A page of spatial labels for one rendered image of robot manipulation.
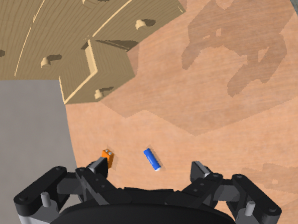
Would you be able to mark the tan wooden chest of drawers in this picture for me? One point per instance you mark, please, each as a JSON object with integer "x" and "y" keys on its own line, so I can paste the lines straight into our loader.
{"x": 90, "y": 37}

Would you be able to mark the blue aa battery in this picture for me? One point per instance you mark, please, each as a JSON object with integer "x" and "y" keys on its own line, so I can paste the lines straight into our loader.
{"x": 152, "y": 159}

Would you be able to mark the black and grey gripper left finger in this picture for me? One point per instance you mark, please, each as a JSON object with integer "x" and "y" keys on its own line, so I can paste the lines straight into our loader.
{"x": 36, "y": 204}

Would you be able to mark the orange nine-volt battery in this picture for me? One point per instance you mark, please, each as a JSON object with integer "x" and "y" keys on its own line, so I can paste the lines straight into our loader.
{"x": 107, "y": 153}

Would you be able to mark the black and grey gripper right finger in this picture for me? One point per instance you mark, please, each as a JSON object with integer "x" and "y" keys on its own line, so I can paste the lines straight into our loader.
{"x": 254, "y": 206}

